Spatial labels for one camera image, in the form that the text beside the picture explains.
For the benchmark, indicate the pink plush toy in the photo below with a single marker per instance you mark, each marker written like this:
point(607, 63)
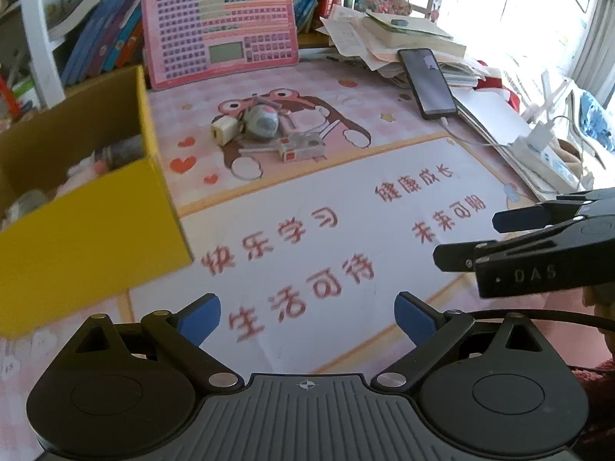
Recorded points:
point(88, 170)

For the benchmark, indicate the clear packing tape roll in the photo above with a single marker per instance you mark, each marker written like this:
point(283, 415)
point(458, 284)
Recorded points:
point(26, 203)

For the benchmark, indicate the grey timer gadget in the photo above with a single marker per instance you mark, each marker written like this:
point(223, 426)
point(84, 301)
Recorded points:
point(261, 121)

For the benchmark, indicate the yellow cardboard box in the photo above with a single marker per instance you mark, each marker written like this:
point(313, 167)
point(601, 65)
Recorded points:
point(118, 231)

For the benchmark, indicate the white blue spray bottle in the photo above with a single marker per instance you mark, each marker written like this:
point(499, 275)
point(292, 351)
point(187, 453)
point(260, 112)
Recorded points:
point(122, 153)

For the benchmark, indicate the pink checked tablecloth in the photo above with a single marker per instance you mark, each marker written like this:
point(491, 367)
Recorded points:
point(305, 257)

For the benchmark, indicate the stack of papers and books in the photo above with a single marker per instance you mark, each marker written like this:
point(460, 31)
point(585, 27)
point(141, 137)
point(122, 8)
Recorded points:
point(486, 110)

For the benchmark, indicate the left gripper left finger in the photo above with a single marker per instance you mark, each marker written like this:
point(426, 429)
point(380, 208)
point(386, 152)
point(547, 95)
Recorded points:
point(179, 335)

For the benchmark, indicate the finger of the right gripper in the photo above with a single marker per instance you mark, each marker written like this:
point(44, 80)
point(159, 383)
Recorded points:
point(584, 240)
point(562, 209)

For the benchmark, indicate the small white charger cube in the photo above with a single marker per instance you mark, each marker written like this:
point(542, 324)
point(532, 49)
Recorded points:
point(225, 129)

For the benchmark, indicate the small red white box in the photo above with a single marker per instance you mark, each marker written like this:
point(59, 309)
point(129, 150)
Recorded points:
point(291, 148)

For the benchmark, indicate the row of blue books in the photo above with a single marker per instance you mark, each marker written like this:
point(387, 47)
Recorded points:
point(106, 41)

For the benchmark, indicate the pink keyboard learning toy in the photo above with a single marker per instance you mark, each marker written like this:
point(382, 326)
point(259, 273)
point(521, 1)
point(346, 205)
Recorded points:
point(193, 40)

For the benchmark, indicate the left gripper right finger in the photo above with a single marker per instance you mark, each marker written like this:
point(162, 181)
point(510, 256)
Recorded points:
point(434, 334)

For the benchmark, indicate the black smartphone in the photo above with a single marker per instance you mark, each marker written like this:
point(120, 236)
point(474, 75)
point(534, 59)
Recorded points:
point(427, 83)

